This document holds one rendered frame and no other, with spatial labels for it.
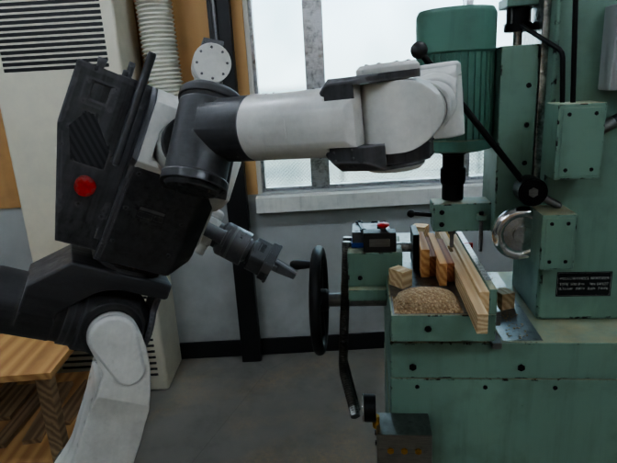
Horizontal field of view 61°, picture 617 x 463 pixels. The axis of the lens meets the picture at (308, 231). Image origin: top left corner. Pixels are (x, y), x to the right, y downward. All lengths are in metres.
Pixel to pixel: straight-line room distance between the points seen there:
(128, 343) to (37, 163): 1.58
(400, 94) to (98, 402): 0.76
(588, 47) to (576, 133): 0.19
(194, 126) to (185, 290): 2.06
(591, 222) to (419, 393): 0.54
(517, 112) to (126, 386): 0.98
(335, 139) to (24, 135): 1.98
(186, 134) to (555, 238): 0.79
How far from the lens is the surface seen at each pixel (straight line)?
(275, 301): 2.74
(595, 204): 1.32
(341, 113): 0.63
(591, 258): 1.35
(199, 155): 0.74
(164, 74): 2.39
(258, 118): 0.69
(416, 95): 0.66
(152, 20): 2.42
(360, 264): 1.31
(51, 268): 1.00
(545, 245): 1.20
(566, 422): 1.39
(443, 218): 1.32
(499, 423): 1.35
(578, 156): 1.19
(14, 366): 2.03
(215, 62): 0.97
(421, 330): 1.13
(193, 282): 2.75
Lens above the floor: 1.37
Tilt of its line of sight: 16 degrees down
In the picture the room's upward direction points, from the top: 3 degrees counter-clockwise
